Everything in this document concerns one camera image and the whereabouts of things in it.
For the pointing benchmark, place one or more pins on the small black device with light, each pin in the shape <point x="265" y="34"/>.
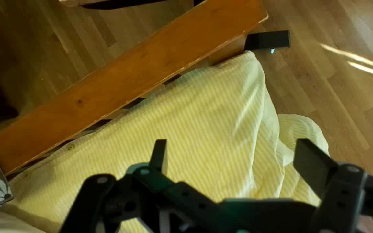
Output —
<point x="265" y="39"/>

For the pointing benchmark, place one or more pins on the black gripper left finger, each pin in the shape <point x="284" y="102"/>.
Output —
<point x="158" y="155"/>

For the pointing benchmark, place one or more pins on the wooden bunk bed frame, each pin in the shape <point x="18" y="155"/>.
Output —
<point x="129" y="82"/>

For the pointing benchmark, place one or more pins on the pale yellow bedspread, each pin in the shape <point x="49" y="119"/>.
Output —
<point x="203" y="130"/>

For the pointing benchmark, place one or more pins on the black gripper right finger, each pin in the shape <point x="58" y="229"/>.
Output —
<point x="313" y="166"/>

